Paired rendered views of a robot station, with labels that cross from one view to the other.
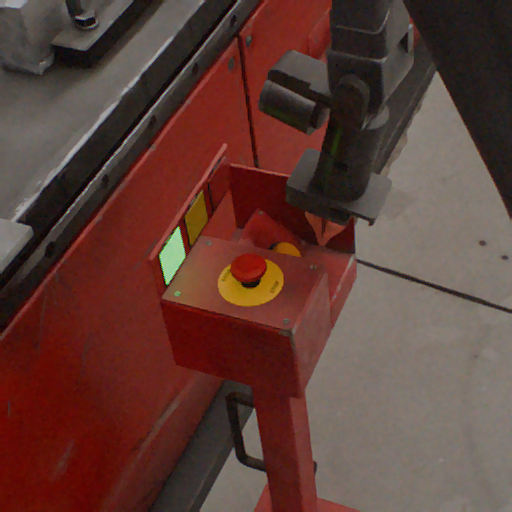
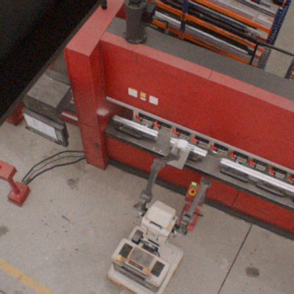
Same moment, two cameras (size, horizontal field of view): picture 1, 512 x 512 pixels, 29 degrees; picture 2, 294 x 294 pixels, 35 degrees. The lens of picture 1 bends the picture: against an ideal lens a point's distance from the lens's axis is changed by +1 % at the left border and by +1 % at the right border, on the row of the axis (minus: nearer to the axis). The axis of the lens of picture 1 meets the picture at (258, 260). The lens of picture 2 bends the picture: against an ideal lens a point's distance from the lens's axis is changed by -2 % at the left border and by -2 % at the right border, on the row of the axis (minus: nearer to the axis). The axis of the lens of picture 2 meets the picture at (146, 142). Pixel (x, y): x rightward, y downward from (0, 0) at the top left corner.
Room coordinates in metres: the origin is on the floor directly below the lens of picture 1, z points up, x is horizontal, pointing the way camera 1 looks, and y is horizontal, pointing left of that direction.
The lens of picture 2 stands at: (-0.04, -1.69, 5.37)
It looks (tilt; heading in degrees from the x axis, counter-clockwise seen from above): 63 degrees down; 81
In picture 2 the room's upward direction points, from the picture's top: 3 degrees clockwise
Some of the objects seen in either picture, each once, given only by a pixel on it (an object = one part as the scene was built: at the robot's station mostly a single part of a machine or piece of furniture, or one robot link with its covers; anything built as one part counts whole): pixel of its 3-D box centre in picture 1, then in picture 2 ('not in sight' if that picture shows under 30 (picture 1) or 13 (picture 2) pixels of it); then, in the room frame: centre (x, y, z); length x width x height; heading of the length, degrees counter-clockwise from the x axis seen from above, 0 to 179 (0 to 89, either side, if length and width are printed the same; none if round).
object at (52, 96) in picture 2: not in sight; (46, 110); (-0.64, 0.69, 1.53); 0.51 x 0.25 x 0.85; 146
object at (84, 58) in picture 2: not in sight; (105, 89); (-0.06, 1.12, 1.15); 0.85 x 0.25 x 2.30; 60
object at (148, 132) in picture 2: not in sight; (135, 127); (0.22, 0.75, 0.92); 0.50 x 0.06 x 0.10; 150
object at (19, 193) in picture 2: not in sight; (11, 182); (-1.23, 0.47, 0.41); 0.25 x 0.20 x 0.83; 60
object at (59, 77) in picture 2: not in sight; (50, 83); (-0.57, 0.89, 1.67); 0.40 x 0.24 x 0.07; 150
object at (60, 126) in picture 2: not in sight; (47, 125); (-0.65, 0.59, 1.42); 0.45 x 0.12 x 0.36; 146
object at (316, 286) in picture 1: (261, 269); (196, 193); (0.78, 0.00, 0.75); 0.20 x 0.16 x 0.18; 151
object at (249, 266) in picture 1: (249, 274); not in sight; (0.73, 0.01, 0.79); 0.04 x 0.04 x 0.04
